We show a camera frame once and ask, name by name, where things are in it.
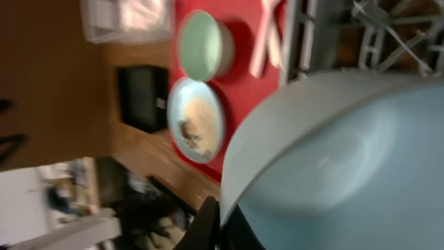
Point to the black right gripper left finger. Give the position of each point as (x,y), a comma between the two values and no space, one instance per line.
(203,231)

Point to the black plastic bin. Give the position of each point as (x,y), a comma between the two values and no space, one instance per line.
(143,93)

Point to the white plastic spoon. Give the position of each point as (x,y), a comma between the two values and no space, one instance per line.
(274,45)

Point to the green bowl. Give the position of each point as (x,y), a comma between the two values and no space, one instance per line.
(205,46)

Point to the white plastic fork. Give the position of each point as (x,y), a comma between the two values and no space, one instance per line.
(260,49)

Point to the light blue plate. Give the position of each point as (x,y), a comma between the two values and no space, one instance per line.
(197,102)

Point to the food scraps on plate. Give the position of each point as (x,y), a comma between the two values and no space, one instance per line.
(196,138)

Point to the clear plastic bin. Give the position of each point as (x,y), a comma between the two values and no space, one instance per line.
(127,21)

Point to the grey dishwasher rack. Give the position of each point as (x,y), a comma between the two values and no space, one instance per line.
(373,36)

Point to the light blue bowl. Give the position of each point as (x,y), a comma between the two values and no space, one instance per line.
(341,160)

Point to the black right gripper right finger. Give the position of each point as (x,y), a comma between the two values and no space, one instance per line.
(238,233)

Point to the red serving tray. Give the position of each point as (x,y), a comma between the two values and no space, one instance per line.
(238,91)

